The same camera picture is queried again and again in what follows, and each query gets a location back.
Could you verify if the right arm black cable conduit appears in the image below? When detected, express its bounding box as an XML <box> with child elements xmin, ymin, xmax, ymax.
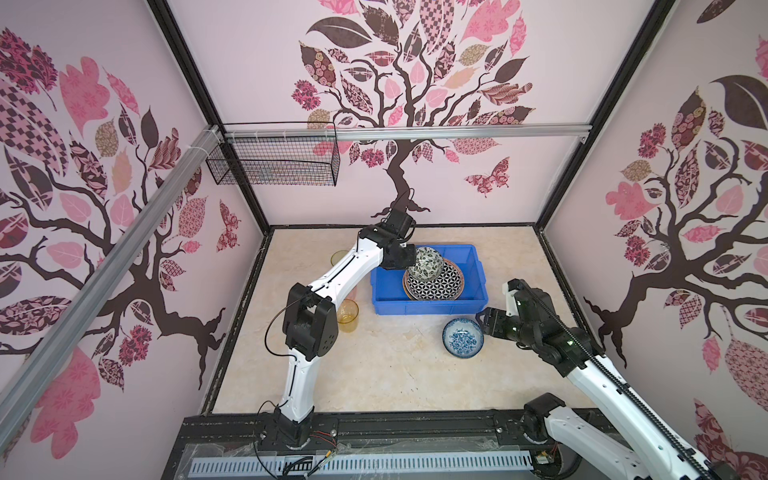
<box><xmin>515</xmin><ymin>279</ymin><xmax>721</xmax><ymax>480</ymax></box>

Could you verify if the aluminium crossbar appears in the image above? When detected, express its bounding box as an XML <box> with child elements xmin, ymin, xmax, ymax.
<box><xmin>1</xmin><ymin>125</ymin><xmax>221</xmax><ymax>448</ymax></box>
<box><xmin>225</xmin><ymin>123</ymin><xmax>592</xmax><ymax>141</ymax></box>

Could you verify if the aluminium back crossbar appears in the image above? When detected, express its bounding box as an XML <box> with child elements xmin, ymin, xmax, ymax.
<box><xmin>225</xmin><ymin>123</ymin><xmax>592</xmax><ymax>141</ymax></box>

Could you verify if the green translucent plastic cup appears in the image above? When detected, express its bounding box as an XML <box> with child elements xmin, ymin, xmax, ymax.
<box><xmin>330</xmin><ymin>250</ymin><xmax>348</xmax><ymax>266</ymax></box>

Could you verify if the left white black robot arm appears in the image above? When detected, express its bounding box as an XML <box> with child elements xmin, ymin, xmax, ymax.
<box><xmin>274</xmin><ymin>210</ymin><xmax>416</xmax><ymax>449</ymax></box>

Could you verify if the dark floral patterned bowl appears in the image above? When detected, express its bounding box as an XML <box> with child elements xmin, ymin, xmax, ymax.
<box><xmin>407</xmin><ymin>246</ymin><xmax>445</xmax><ymax>282</ymax></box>

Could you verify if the black wire mesh basket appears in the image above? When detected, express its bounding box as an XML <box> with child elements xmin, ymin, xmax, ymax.
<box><xmin>206</xmin><ymin>120</ymin><xmax>341</xmax><ymax>187</ymax></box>

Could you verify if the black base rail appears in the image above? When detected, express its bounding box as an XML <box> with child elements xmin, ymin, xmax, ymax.
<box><xmin>160</xmin><ymin>407</ymin><xmax>679</xmax><ymax>480</ymax></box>

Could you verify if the blue floral bowl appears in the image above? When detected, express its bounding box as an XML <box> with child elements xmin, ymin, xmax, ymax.
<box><xmin>442</xmin><ymin>318</ymin><xmax>484</xmax><ymax>359</ymax></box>

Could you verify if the white slotted cable duct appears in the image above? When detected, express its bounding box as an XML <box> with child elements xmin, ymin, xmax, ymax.
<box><xmin>183</xmin><ymin>451</ymin><xmax>533</xmax><ymax>479</ymax></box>

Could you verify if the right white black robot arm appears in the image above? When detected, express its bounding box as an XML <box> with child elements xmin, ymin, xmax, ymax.
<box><xmin>475</xmin><ymin>279</ymin><xmax>738</xmax><ymax>479</ymax></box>

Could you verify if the yellow translucent plastic cup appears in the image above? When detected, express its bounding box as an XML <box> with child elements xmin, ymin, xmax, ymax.
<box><xmin>337</xmin><ymin>299</ymin><xmax>359</xmax><ymax>333</ymax></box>

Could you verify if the aluminium left crossbar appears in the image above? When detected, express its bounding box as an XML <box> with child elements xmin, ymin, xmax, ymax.
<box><xmin>1</xmin><ymin>125</ymin><xmax>221</xmax><ymax>448</ymax></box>

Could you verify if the blue plastic bin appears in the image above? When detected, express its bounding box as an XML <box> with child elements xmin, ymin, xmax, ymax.
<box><xmin>370</xmin><ymin>244</ymin><xmax>488</xmax><ymax>316</ymax></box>

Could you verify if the black geometric orange-rimmed plate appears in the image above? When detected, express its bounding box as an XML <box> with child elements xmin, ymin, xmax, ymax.
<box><xmin>402</xmin><ymin>260</ymin><xmax>465</xmax><ymax>301</ymax></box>

